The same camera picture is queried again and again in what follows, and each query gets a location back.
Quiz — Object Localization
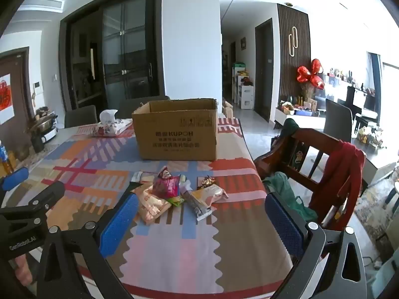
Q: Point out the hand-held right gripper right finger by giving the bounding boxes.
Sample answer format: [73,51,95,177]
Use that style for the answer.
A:
[264,191,368,299]

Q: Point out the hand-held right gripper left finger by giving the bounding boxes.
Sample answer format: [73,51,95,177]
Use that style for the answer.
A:
[36,183,139,299]

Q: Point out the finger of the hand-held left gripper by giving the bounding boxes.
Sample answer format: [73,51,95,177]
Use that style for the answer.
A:
[0,166,29,191]
[17,181,66,217]

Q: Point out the peach snack packet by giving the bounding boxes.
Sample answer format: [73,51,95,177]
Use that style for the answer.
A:
[137,182,172,225]

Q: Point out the pink snack packet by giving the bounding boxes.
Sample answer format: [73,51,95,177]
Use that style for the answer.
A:
[152,166,181,199]

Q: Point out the yellow bread packet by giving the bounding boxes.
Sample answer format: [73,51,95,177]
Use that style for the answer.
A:
[191,184,229,213]

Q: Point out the long clear snack bar packet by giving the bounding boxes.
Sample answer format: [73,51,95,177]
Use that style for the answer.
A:
[180,175,213,222]

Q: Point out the brown gold candy wrapper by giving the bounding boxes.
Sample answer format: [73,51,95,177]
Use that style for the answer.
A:
[196,174,216,190]

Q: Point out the brown cardboard box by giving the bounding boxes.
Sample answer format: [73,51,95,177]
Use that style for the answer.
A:
[131,98,218,162]

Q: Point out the person's left hand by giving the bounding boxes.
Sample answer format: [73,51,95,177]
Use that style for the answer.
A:
[11,255,36,287]

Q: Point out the blue label bottle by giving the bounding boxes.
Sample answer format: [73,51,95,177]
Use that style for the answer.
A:
[0,140,13,175]

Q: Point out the green bag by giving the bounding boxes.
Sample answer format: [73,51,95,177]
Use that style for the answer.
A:
[263,172,319,222]

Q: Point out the black mug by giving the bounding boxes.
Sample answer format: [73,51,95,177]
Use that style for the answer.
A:
[30,134,46,153]

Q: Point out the colourful patterned tablecloth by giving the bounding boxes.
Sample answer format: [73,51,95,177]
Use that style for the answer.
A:
[0,117,295,299]

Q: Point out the silver electric cooking pot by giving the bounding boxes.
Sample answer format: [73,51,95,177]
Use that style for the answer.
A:
[29,113,59,143]

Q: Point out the brown wooden chair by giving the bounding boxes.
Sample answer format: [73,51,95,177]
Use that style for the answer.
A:
[254,126,365,226]

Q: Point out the red and white door poster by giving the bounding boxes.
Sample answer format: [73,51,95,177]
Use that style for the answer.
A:
[0,74,15,124]

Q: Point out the grey dining chair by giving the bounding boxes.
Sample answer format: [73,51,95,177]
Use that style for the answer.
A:
[117,95,171,119]
[323,98,355,146]
[64,105,98,128]

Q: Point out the floral tissue pack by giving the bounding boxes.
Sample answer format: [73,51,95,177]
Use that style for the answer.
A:
[91,109,134,138]

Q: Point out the patterned floor rug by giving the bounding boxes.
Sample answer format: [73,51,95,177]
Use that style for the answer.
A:
[354,174,399,243]

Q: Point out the dark green cloth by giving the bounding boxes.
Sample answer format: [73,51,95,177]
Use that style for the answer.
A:
[280,118,300,141]

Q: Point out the brown entrance door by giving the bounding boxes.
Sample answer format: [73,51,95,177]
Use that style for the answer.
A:
[0,47,35,126]

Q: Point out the white low cabinet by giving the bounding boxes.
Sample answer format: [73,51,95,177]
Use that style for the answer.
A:
[274,101,326,129]

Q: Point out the small cardboard boxes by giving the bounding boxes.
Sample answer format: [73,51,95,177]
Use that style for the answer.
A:
[221,98,234,118]

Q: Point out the white shelf unit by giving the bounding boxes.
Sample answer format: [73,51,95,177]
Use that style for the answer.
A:
[232,62,255,110]

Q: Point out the black piano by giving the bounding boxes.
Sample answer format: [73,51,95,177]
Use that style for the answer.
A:
[345,85,377,119]

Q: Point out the red foil balloon bow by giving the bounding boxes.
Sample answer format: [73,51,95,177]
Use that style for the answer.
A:
[296,58,325,89]

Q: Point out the dark interior door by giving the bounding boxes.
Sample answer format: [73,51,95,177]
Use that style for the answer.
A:
[254,18,275,123]

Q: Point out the dark glass sliding door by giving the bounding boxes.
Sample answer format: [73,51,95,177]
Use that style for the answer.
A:
[60,0,163,110]

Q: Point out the dark slatted wall panel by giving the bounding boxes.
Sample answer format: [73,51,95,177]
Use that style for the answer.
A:
[277,3,312,103]

